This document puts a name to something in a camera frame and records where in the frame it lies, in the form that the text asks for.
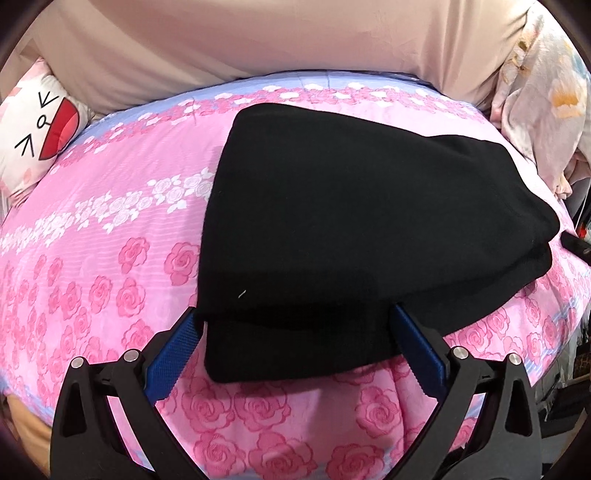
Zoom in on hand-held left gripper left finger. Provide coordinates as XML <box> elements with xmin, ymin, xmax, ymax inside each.
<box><xmin>51</xmin><ymin>307</ymin><xmax>206</xmax><ymax>480</ymax></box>

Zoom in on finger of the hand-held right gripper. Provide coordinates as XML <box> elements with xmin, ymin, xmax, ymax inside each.
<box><xmin>560</xmin><ymin>232</ymin><xmax>591</xmax><ymax>258</ymax></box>

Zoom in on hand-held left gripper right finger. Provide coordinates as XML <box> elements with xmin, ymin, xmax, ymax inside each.
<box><xmin>390</xmin><ymin>305</ymin><xmax>541</xmax><ymax>480</ymax></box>

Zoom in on black pants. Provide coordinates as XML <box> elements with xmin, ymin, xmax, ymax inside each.
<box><xmin>196</xmin><ymin>104</ymin><xmax>561</xmax><ymax>384</ymax></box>

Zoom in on pink rose bedsheet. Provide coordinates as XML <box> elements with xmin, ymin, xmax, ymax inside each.
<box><xmin>0</xmin><ymin>69</ymin><xmax>591</xmax><ymax>480</ymax></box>

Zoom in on white floral quilt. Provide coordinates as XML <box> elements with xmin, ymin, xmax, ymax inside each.
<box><xmin>489</xmin><ymin>4</ymin><xmax>591</xmax><ymax>199</ymax></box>

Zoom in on cartoon face pillow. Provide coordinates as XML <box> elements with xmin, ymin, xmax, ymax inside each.
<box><xmin>0</xmin><ymin>58</ymin><xmax>93</xmax><ymax>204</ymax></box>

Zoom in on beige cloth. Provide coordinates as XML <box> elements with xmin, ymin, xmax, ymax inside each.
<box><xmin>0</xmin><ymin>0</ymin><xmax>532</xmax><ymax>116</ymax></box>

